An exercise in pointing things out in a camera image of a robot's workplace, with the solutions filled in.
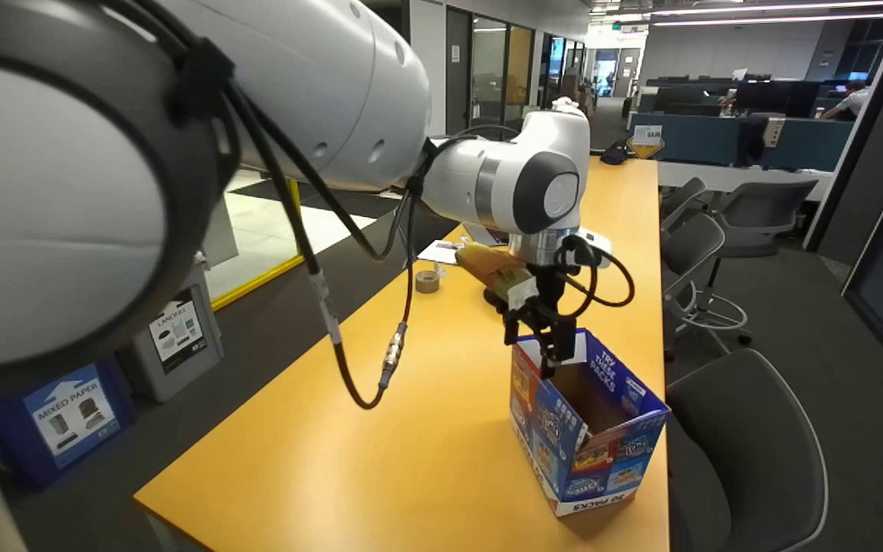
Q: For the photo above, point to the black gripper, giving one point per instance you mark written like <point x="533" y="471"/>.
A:
<point x="541" y="290"/>

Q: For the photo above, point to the dark mesh office chair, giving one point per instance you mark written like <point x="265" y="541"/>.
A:
<point x="385" y="261"/>
<point x="682" y="200"/>
<point x="764" y="210"/>
<point x="690" y="247"/>
<point x="749" y="448"/>

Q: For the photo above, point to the blue labelled recycling bin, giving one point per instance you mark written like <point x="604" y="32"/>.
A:
<point x="63" y="419"/>

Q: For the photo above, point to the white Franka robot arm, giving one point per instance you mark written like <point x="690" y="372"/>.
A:
<point x="52" y="204"/>

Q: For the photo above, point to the small black desk object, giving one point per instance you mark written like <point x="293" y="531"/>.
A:
<point x="619" y="153"/>

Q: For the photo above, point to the blue office partition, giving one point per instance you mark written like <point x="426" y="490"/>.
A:
<point x="705" y="142"/>

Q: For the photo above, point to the white paper sheets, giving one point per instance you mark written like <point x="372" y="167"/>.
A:
<point x="438" y="252"/>

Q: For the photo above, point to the grey labelled bin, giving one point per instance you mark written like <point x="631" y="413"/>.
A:
<point x="182" y="347"/>

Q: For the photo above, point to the small pale desk box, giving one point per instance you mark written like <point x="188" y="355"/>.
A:
<point x="648" y="142"/>

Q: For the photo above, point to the blue printed carton box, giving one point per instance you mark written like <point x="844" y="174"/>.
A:
<point x="583" y="448"/>

